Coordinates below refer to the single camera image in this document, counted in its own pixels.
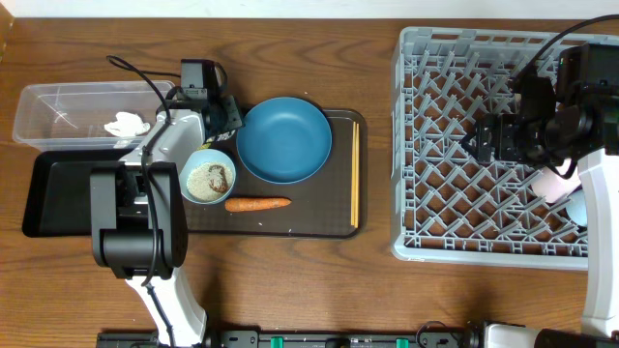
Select dark blue plate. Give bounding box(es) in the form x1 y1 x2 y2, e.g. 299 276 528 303
236 97 333 185

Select orange carrot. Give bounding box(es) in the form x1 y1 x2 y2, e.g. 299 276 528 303
224 197 291 213

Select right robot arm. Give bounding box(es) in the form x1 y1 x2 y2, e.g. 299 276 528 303
460 43 618 338

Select wooden chopstick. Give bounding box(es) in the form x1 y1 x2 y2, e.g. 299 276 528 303
353 123 360 228
350 122 357 228

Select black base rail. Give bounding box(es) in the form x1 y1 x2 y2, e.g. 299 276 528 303
95 331 467 348

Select light blue rice bowl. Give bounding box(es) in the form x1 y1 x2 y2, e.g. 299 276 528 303
179 149 237 205

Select dark brown serving tray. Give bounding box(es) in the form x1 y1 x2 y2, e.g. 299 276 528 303
184 109 368 239

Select right wooden chopstick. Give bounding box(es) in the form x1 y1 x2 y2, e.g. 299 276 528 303
353 123 360 228

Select white tissue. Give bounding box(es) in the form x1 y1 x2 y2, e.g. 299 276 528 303
103 111 151 137

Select left wooden chopstick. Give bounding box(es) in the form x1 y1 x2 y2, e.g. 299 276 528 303
350 122 357 228

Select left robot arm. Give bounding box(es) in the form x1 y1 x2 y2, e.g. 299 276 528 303
90 59 244 347

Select black plastic tray bin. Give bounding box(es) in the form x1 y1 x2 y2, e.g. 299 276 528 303
21 149 130 238

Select clear plastic bin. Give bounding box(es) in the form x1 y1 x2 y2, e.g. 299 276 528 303
13 81 161 152

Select light blue cup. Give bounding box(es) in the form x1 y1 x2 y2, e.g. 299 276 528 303
565 189 588 227

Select grey dishwasher rack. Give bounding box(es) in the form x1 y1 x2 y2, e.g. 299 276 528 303
391 27 618 271

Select brown food piece in bowl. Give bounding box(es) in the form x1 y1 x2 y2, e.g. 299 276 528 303
207 164 229 193

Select pink cup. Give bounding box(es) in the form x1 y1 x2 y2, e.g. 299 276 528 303
531 167 581 204

